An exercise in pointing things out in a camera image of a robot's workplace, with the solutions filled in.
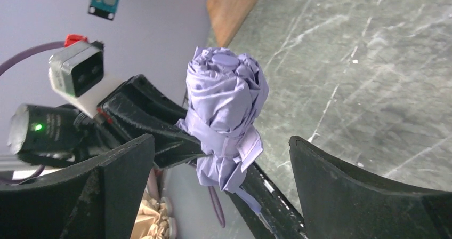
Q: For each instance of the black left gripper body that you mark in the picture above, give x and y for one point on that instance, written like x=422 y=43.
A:
x=56 y=136

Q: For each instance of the purple umbrella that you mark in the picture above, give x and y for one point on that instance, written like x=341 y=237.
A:
x=226 y=93

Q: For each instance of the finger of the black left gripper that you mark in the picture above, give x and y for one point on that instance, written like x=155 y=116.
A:
x=148 y=98
x=126 y=120

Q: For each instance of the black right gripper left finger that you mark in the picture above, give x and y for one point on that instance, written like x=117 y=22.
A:
x=96 y=198

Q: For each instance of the wooden board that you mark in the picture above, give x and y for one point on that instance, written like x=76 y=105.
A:
x=226 y=18

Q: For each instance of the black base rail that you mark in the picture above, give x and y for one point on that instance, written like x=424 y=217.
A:
x=278 y=219

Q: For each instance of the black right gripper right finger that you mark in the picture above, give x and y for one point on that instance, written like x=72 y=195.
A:
x=340 y=200

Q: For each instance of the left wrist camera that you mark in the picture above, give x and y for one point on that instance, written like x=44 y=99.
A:
x=77 y=74

